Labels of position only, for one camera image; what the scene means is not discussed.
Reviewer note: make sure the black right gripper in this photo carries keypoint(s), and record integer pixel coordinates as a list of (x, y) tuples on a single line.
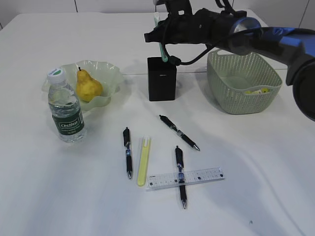
[(203, 27)]

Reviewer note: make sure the green utility knife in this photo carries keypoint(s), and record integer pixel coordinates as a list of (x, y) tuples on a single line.
[(163, 55)]

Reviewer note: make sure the yellow waste paper package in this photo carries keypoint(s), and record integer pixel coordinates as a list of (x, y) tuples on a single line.
[(259, 91)]

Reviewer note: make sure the yellow pear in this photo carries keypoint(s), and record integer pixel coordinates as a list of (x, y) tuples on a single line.
[(87, 87)]

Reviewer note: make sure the yellow utility knife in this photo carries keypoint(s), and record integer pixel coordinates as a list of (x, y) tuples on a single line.
[(145, 146)]

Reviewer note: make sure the clear plastic ruler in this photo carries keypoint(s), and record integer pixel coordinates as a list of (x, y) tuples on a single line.
[(171, 180)]

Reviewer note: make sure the clear plastic water bottle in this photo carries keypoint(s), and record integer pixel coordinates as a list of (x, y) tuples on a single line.
[(65, 108)]

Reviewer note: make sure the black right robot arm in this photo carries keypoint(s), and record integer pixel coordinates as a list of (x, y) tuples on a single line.
[(242, 35)]

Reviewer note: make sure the black square pen holder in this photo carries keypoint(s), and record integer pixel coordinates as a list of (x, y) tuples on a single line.
[(161, 79)]

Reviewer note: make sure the green plastic woven basket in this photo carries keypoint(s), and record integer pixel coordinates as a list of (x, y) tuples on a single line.
[(230, 75)]

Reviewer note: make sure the black pen upper middle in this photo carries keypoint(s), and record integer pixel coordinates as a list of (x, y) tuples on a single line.
[(182, 135)]

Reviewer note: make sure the black pen on ruler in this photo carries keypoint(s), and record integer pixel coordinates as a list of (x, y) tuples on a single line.
[(180, 172)]

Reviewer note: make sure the black pen left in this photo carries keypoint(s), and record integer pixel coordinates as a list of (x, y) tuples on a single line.
[(127, 144)]

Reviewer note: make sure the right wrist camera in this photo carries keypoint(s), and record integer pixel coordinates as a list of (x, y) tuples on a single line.
[(176, 7)]

